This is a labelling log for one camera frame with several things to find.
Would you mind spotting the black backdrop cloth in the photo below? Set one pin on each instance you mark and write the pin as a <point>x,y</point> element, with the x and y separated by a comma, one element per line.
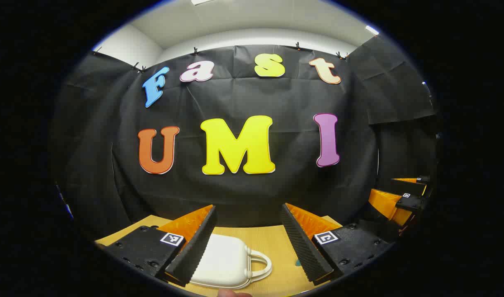
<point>276,99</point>

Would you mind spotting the ceiling light panel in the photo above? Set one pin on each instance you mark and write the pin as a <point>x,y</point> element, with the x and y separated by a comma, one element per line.
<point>200,1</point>
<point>371,29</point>

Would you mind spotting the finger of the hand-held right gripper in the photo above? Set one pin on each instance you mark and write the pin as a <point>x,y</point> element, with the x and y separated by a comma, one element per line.
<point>386,202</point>
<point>413,187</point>

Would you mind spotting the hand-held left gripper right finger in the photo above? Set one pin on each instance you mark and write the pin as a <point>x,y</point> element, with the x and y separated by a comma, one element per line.
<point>303,251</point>

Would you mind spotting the white hard-shell suitcase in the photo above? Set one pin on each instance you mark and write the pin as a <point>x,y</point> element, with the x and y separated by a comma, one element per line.
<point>227,260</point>

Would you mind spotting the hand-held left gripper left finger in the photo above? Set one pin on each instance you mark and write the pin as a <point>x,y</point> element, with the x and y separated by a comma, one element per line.
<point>194,251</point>

